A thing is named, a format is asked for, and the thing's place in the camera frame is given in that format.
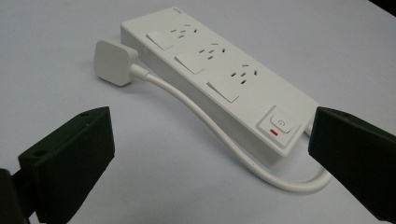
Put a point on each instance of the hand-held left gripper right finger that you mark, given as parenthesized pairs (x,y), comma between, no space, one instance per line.
(355,155)

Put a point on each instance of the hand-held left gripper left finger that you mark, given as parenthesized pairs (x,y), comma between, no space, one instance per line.
(71,161)

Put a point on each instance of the white plug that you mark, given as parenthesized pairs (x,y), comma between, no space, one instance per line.
(113,62)

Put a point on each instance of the white power strip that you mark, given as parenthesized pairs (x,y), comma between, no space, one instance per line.
(218,77)

